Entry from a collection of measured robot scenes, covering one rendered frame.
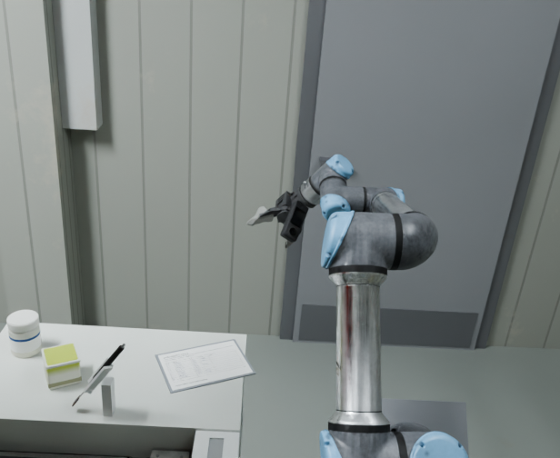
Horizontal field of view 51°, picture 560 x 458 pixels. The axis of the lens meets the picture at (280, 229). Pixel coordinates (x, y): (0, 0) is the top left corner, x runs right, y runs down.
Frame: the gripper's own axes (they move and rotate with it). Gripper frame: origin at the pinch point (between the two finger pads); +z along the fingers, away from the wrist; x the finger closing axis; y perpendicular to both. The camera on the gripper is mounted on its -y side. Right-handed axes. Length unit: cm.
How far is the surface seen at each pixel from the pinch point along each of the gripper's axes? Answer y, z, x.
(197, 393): -57, 3, 12
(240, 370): -48.4, 0.1, 3.2
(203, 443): -71, -2, 11
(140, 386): -56, 11, 23
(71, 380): -57, 18, 36
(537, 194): 102, -31, -137
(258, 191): 92, 52, -27
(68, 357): -55, 15, 39
